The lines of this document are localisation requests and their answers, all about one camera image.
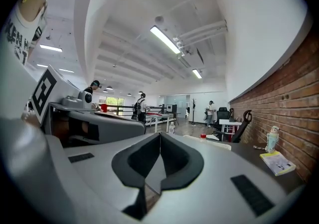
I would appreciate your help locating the yellow-green book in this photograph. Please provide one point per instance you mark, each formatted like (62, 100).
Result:
(276, 163)

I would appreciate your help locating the white table with red print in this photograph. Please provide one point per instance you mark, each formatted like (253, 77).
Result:
(159, 114)

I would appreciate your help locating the white desk with red legs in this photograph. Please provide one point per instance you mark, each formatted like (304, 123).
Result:
(229, 124)

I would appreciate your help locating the red box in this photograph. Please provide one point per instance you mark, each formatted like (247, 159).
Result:
(104, 107)

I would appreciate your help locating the black coat rack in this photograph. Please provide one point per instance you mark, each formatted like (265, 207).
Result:
(193, 111)

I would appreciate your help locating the clear plastic water bottle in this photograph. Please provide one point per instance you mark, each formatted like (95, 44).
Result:
(172, 128)

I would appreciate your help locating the black office chair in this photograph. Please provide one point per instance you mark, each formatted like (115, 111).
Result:
(243, 128)
(223, 116)

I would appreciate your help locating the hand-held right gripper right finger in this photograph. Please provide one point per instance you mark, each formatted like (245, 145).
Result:
(219, 183)

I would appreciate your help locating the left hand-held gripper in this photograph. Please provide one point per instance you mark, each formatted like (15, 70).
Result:
(59, 86)

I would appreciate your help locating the long ceiling light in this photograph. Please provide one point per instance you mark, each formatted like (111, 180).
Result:
(42, 65)
(66, 70)
(51, 48)
(164, 39)
(197, 73)

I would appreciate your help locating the small red-capped bottle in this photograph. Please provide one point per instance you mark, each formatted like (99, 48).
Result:
(203, 136)

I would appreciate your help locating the dark grey table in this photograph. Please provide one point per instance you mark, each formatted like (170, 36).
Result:
(251, 158)

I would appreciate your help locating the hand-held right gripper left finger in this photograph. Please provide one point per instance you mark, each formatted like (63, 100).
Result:
(94, 168)

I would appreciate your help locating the black metal railing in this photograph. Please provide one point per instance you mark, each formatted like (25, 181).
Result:
(124, 106)

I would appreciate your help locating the window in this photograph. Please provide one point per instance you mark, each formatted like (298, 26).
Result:
(112, 101)

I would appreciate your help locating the person's white printed top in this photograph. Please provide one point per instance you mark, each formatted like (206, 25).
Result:
(17, 31)

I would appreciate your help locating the white ceiling detector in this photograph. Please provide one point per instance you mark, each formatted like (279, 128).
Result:
(159, 19)

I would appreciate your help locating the wooden desk with white frame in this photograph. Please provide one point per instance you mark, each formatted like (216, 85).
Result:
(112, 114)

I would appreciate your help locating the white ceiling pipes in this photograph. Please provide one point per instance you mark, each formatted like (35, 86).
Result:
(204, 29)

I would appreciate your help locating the black monitor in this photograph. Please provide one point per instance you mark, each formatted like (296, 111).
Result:
(174, 108)

